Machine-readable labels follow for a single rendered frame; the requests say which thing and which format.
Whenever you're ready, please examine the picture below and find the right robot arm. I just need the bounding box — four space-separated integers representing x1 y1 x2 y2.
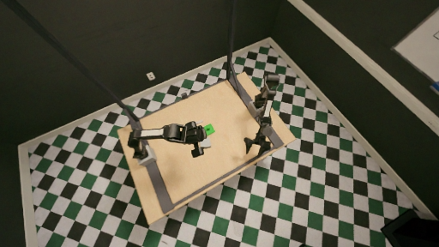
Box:
127 123 207 160

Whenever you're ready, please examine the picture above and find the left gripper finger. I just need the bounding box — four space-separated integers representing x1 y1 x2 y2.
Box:
245 142 252 154
257 147 268 158

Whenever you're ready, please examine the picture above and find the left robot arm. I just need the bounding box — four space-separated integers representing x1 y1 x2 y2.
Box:
253 73 280 148

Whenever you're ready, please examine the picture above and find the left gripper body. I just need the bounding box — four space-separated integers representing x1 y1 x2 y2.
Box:
244 132 271 150

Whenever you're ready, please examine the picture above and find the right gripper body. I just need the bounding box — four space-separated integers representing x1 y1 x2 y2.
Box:
184 121 204 158

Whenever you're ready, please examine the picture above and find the green square plate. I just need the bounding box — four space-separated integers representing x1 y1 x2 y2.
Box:
204 124 215 136

